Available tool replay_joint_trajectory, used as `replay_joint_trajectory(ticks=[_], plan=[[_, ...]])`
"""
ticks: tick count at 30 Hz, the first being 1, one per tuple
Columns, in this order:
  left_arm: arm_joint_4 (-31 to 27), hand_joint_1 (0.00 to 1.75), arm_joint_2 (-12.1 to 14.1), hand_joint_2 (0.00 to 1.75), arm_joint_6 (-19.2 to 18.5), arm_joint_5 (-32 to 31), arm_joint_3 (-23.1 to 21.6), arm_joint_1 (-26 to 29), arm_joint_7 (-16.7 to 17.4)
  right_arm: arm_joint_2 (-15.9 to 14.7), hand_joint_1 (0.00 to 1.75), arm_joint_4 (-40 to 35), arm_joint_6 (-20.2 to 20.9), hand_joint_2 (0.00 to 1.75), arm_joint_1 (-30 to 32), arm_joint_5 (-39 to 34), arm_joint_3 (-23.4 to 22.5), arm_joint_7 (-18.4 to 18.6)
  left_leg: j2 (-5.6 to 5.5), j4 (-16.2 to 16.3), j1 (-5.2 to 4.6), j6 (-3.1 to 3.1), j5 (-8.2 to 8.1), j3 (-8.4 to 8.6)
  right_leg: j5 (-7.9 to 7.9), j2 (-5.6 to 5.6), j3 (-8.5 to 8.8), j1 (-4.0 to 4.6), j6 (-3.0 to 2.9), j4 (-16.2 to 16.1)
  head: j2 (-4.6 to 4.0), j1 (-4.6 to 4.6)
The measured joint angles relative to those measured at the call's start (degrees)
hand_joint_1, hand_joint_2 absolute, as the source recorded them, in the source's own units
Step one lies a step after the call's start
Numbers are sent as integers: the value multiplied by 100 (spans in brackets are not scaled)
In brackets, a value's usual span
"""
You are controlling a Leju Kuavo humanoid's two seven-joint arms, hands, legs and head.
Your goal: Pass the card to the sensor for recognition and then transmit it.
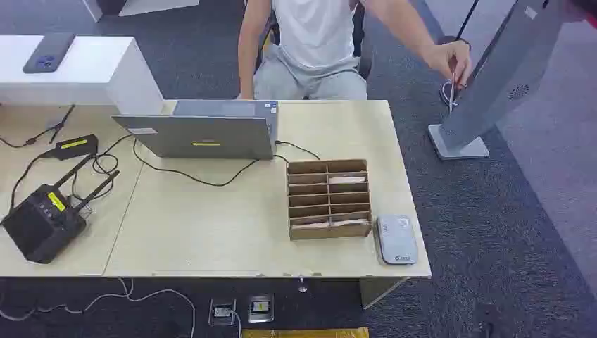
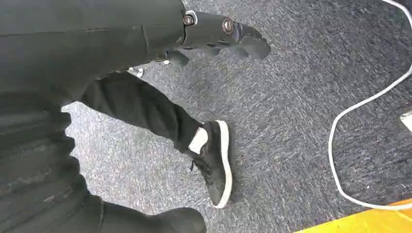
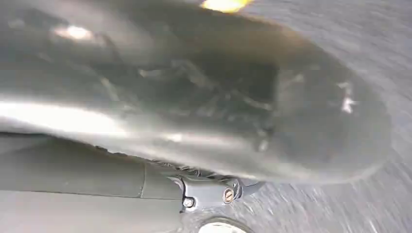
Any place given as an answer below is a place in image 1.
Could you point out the wooden card box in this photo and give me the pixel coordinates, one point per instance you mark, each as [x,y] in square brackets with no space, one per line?
[329,199]

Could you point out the grey laptop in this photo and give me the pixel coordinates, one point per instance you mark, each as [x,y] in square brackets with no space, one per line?
[210,135]

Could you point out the person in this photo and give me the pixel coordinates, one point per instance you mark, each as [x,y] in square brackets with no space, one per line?
[317,42]

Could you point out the floor power socket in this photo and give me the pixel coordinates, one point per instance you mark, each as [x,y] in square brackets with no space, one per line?
[222,311]
[260,308]

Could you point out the yellow floor tape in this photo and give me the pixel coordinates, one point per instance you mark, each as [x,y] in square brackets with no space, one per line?
[305,333]

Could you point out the white card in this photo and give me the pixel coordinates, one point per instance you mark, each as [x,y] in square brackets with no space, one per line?
[452,93]

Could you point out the person's hand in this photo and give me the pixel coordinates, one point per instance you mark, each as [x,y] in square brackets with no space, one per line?
[451,60]

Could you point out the grey kiosk stand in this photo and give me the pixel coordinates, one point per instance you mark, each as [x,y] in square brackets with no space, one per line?
[499,77]

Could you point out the black power adapter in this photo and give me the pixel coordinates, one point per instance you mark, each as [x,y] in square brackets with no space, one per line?
[74,147]

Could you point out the white side table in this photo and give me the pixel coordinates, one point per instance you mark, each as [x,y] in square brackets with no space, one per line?
[84,70]

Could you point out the black router with antennas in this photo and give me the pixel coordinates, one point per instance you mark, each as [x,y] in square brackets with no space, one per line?
[44,221]

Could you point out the dark smartphone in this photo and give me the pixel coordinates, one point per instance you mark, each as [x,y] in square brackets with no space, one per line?
[48,52]

